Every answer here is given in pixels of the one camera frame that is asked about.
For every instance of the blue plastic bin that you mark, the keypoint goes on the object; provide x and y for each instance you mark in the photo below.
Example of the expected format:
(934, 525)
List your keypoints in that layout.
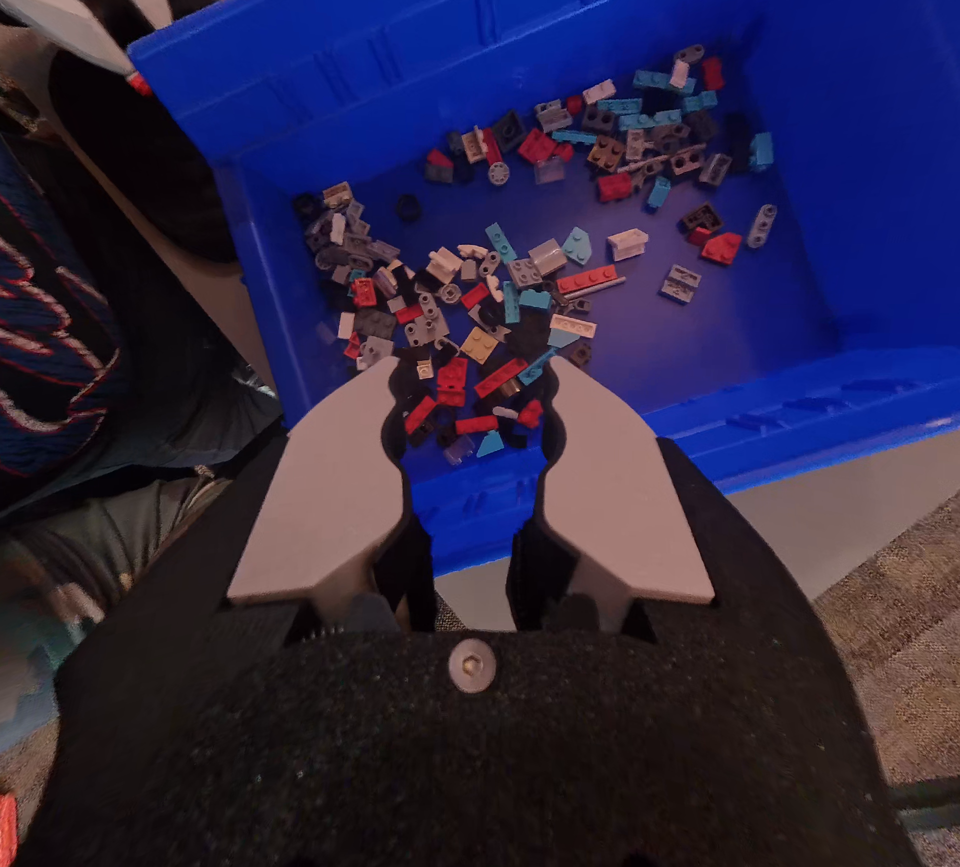
(825, 94)

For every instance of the pile of lego bricks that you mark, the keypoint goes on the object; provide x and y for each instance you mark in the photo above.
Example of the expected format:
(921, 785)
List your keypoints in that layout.
(525, 267)

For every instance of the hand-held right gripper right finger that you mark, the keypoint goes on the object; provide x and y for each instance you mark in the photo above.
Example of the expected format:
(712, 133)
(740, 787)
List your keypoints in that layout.
(622, 499)

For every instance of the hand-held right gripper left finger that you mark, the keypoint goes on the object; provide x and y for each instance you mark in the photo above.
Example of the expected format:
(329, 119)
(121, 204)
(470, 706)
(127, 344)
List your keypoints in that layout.
(322, 499)

